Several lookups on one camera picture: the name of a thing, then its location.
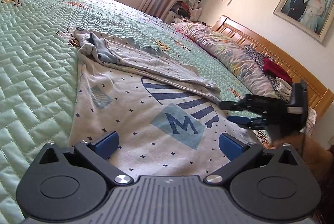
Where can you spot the picture frame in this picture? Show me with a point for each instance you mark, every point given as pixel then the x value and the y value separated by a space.
pixel 305 2

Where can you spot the nightstand clutter pile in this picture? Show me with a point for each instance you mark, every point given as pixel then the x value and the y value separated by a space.
pixel 186 8

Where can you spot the black and white patterned pillow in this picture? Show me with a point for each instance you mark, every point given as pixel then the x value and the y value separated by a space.
pixel 257 57

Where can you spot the white printed shirt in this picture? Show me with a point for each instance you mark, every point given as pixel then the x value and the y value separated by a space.
pixel 130 109

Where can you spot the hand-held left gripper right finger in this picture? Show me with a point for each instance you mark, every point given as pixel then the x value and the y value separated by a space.
pixel 229 146

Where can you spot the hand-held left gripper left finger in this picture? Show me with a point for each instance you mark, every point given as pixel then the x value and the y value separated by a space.
pixel 105 143

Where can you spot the floral duvet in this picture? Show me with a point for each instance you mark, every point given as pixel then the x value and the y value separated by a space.
pixel 229 54

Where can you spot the red cloth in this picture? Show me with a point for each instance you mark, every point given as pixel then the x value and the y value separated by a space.
pixel 274 68

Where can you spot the green quilted bee bedspread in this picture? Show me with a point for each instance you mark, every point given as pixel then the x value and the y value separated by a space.
pixel 34 70

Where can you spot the wooden headboard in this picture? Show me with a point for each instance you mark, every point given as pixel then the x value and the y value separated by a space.
pixel 292 57

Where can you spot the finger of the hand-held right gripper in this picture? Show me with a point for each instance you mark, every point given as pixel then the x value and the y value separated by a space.
pixel 250 104
pixel 248 121

